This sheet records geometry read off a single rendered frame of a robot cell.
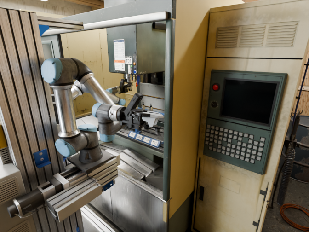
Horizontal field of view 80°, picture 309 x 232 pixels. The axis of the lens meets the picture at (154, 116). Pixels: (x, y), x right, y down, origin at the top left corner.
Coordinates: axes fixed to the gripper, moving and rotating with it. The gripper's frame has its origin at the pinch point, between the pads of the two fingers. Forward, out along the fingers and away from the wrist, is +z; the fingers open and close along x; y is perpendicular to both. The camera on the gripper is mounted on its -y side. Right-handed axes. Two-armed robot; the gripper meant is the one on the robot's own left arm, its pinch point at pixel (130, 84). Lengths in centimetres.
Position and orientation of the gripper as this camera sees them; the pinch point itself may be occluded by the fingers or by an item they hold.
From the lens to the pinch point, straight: 230.0
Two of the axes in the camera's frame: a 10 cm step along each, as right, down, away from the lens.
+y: 0.4, 9.3, 3.6
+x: 7.8, 2.0, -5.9
